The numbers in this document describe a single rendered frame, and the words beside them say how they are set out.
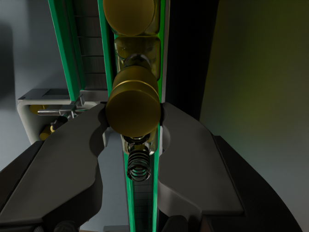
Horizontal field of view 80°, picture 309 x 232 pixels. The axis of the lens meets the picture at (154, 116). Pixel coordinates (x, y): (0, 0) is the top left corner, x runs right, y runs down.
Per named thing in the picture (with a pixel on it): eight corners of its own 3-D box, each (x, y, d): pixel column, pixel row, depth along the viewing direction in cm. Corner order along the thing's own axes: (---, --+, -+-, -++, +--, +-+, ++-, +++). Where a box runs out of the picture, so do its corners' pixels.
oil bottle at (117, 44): (153, 52, 41) (162, 89, 22) (128, 53, 41) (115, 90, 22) (153, 24, 38) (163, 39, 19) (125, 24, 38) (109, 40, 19)
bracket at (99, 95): (120, 92, 52) (117, 103, 46) (85, 92, 52) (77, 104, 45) (118, 80, 50) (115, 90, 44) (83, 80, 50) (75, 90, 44)
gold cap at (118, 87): (157, 106, 16) (162, 138, 12) (115, 107, 16) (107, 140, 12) (158, 65, 14) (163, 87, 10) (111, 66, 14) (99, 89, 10)
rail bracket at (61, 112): (124, 103, 46) (118, 132, 35) (54, 103, 45) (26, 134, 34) (123, 92, 45) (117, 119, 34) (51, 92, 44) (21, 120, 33)
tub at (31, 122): (111, 134, 66) (106, 150, 59) (46, 135, 65) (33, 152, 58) (105, 88, 58) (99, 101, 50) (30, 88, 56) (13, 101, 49)
